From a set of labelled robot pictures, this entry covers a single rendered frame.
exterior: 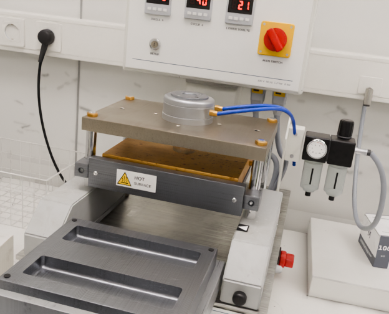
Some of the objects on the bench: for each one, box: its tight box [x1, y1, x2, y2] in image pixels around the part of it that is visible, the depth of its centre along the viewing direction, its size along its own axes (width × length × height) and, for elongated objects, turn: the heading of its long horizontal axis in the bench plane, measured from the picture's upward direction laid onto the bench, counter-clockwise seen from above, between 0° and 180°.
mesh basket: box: [0, 137, 85, 229], centre depth 123 cm, size 22×26×13 cm
